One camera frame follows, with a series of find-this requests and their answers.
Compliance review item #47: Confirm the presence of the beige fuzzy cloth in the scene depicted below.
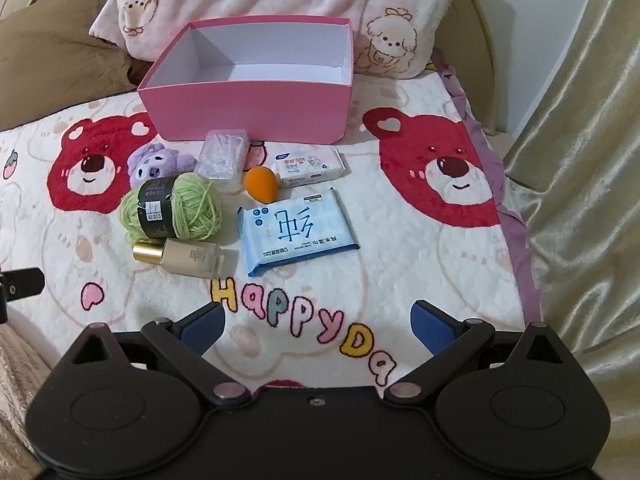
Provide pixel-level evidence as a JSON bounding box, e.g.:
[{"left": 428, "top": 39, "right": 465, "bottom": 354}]
[{"left": 0, "top": 310, "right": 56, "bottom": 480}]

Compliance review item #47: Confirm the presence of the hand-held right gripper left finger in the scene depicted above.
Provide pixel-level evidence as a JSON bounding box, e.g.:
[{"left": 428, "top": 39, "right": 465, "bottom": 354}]
[{"left": 69, "top": 302, "right": 249, "bottom": 406}]

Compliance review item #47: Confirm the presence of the blue wet wipes packet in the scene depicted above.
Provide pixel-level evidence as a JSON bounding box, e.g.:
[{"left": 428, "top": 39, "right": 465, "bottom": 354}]
[{"left": 236, "top": 187, "right": 361, "bottom": 278}]

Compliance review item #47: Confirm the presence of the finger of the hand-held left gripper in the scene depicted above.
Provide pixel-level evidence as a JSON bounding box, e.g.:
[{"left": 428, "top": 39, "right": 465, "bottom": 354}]
[{"left": 0, "top": 268, "right": 44, "bottom": 302}]

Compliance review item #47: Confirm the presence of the purple plush toy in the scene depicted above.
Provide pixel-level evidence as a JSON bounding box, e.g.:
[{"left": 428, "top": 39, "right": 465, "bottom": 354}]
[{"left": 126, "top": 142, "right": 198, "bottom": 188}]

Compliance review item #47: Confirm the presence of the gold satin curtain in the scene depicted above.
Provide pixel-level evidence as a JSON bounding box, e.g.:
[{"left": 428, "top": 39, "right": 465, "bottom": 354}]
[{"left": 470, "top": 0, "right": 640, "bottom": 480}]

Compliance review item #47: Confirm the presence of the orange makeup sponge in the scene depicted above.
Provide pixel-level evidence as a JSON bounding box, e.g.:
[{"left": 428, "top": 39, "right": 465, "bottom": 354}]
[{"left": 244, "top": 166, "right": 279, "bottom": 204}]

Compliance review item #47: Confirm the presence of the small white tissue packet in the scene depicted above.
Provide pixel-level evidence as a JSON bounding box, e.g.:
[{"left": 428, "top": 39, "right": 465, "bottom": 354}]
[{"left": 272, "top": 148, "right": 347, "bottom": 188}]

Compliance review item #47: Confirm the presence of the red bear printed blanket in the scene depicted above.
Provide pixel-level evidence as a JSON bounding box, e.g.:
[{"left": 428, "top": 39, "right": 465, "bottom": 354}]
[{"left": 0, "top": 50, "right": 543, "bottom": 391}]

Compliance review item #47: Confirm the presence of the green yarn ball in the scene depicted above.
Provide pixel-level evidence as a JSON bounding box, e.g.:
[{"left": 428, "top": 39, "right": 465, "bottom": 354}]
[{"left": 118, "top": 172, "right": 223, "bottom": 242}]

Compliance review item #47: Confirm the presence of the beige foundation bottle gold cap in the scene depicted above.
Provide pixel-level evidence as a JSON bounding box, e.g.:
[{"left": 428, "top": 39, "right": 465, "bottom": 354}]
[{"left": 132, "top": 240, "right": 240, "bottom": 277}]

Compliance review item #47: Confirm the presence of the pink cardboard box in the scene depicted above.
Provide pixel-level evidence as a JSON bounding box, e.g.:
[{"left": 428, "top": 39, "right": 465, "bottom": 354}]
[{"left": 137, "top": 16, "right": 355, "bottom": 145}]

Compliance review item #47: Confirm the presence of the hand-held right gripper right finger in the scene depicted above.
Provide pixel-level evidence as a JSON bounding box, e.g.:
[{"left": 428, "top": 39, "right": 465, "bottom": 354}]
[{"left": 384, "top": 300, "right": 564, "bottom": 406}]

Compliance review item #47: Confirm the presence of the brown pillow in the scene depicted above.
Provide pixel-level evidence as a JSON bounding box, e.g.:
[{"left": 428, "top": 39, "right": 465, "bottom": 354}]
[{"left": 0, "top": 0, "right": 151, "bottom": 131}]

